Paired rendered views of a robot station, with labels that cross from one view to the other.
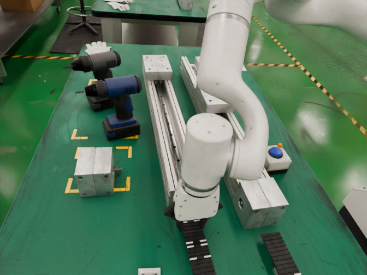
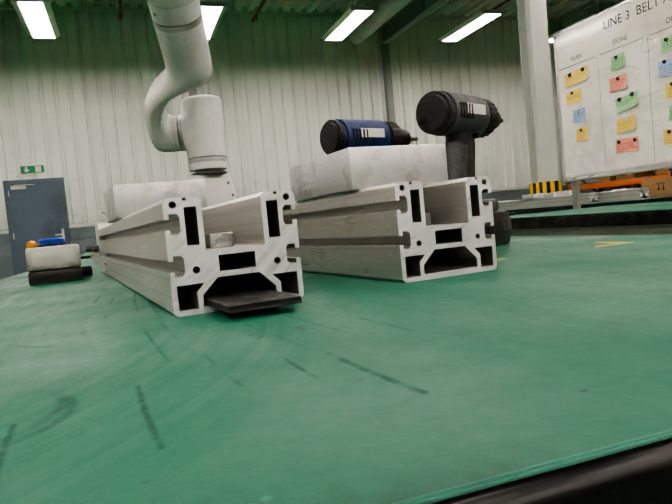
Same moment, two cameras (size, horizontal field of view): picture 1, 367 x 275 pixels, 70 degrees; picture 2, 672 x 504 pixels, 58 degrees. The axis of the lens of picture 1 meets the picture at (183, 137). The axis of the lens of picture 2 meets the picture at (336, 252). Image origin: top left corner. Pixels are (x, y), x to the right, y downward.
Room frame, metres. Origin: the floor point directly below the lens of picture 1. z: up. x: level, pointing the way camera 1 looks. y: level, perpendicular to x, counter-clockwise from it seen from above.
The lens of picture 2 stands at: (1.71, 0.02, 0.84)
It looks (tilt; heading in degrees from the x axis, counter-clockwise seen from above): 3 degrees down; 172
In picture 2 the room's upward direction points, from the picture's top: 5 degrees counter-clockwise
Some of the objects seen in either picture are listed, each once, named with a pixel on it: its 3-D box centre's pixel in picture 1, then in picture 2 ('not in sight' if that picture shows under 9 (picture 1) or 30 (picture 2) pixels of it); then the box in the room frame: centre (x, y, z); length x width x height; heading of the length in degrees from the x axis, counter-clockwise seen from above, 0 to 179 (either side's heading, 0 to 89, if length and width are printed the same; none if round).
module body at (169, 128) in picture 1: (164, 112); (289, 235); (0.82, 0.08, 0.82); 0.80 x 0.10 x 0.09; 16
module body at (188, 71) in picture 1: (212, 109); (157, 248); (0.87, -0.10, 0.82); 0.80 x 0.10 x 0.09; 16
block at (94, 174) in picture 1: (101, 171); not in sight; (0.49, 0.22, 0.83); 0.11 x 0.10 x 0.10; 103
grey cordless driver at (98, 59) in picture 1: (95, 82); (473, 171); (0.86, 0.36, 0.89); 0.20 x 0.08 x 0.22; 129
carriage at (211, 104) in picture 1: (214, 99); (153, 212); (0.87, -0.10, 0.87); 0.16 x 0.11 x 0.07; 16
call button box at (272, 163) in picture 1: (270, 160); (60, 262); (0.63, -0.29, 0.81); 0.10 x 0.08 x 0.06; 106
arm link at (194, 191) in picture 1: (199, 178); (209, 165); (0.37, -0.04, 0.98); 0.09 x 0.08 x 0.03; 106
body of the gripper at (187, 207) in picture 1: (196, 195); (211, 194); (0.37, -0.04, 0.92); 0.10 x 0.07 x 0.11; 106
